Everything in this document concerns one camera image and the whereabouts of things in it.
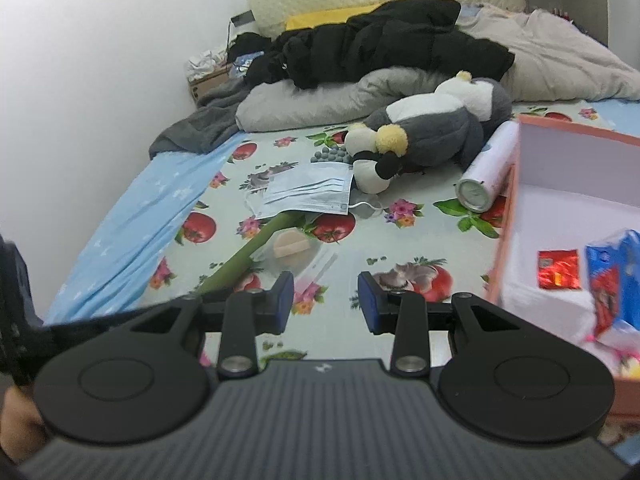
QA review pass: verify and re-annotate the green plant stem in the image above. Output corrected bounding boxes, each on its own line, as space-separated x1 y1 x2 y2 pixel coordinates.
197 209 306 297

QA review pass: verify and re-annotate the blue snack packet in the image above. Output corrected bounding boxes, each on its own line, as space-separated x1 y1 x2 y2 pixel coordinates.
584 228 640 339

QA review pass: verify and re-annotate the dark grey blanket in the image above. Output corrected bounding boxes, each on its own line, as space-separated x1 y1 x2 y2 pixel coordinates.
148 77 261 159

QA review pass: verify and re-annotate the black puffer jacket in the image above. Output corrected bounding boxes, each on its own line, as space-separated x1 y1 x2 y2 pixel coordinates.
245 0 516 91

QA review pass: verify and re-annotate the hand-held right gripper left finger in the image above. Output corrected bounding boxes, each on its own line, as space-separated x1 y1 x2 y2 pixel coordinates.
131 271 296 380

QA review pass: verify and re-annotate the red foil packet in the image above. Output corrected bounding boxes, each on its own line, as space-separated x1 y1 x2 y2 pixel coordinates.
537 249 582 291

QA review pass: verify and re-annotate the white tissue pack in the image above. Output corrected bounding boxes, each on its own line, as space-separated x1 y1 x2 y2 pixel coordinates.
502 280 599 344

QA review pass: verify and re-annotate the white spray can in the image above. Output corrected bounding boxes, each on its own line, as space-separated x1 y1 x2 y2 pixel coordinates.
454 120 520 214

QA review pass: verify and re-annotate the grey duvet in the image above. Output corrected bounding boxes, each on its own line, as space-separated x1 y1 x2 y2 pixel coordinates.
457 3 640 104

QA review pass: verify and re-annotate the large grey penguin plush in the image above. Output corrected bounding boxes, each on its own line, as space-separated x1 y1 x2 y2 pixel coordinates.
362 70 514 174

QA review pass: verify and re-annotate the blue face mask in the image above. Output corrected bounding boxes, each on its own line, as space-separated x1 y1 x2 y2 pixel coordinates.
244 162 386 221

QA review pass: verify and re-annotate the beige puff in clear packet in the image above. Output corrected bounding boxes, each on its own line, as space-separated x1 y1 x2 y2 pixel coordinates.
257 227 339 287

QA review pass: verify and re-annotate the small blue printed packet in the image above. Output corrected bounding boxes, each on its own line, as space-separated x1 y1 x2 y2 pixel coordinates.
232 51 266 79

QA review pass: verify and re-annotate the pink cardboard box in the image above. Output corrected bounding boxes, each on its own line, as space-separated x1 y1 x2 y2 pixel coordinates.
487 113 640 419

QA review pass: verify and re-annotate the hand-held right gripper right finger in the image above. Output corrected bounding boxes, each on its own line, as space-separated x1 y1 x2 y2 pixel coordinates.
356 271 521 377

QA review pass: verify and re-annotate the fruit print sheet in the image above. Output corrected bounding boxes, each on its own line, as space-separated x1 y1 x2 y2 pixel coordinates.
150 100 617 362

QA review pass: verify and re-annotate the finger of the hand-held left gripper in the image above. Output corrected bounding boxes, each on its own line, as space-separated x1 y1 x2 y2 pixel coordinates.
42 306 161 348

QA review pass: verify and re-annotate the crumpled white cloth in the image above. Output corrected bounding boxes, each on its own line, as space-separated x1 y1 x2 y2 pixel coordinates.
187 47 229 79

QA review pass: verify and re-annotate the person's left hand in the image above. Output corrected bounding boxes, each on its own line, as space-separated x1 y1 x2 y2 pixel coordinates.
0 387 47 463

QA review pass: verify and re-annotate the black bag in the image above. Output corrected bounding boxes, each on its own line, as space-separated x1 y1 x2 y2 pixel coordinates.
227 32 274 61

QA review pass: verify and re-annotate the yellow pillow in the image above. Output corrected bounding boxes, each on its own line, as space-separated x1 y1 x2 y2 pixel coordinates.
284 3 387 31

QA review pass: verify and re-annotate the grey pillow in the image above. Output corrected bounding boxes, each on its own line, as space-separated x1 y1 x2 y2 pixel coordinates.
235 67 452 134

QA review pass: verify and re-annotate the brown cardboard box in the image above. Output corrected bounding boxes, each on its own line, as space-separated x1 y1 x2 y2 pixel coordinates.
187 65 236 109

